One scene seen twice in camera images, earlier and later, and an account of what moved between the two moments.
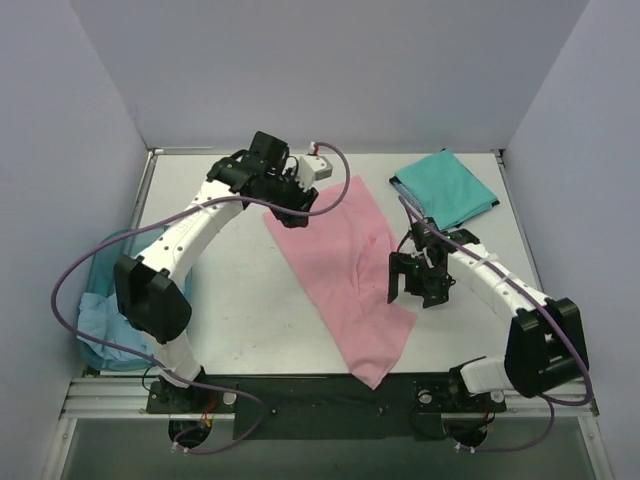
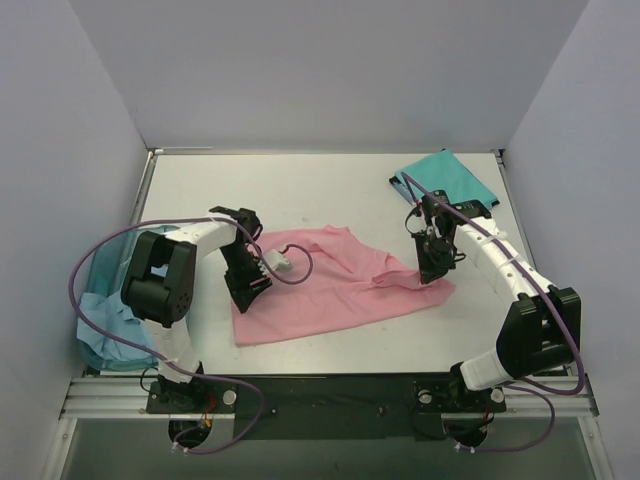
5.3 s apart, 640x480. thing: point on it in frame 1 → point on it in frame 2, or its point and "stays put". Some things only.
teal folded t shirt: [446, 188] stays put
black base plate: [325, 406] stays put
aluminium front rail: [110, 398] stays put
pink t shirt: [348, 255] → [334, 279]
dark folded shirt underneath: [404, 191] stays put
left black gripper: [295, 201] → [248, 282]
